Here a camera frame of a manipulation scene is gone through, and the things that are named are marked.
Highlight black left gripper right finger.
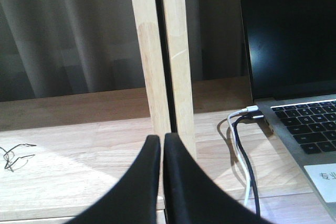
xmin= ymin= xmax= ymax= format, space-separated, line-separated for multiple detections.
xmin=163 ymin=133 xmax=268 ymax=223

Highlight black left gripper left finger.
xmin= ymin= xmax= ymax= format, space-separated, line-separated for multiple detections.
xmin=67 ymin=135 xmax=161 ymax=223

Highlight light wooden desk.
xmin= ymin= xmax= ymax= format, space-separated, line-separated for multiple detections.
xmin=0 ymin=0 xmax=336 ymax=224

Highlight grey curtain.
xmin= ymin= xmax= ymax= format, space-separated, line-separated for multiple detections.
xmin=1 ymin=0 xmax=247 ymax=102

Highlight silver laptop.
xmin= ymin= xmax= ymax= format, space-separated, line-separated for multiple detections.
xmin=240 ymin=0 xmax=335 ymax=218

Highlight black laptop cable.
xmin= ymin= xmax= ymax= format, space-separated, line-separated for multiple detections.
xmin=233 ymin=113 xmax=265 ymax=217

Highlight white laptop charging cable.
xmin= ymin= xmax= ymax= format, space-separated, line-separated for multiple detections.
xmin=227 ymin=105 xmax=259 ymax=206

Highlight thin black wire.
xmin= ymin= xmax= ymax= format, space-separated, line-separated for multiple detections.
xmin=0 ymin=143 xmax=37 ymax=173

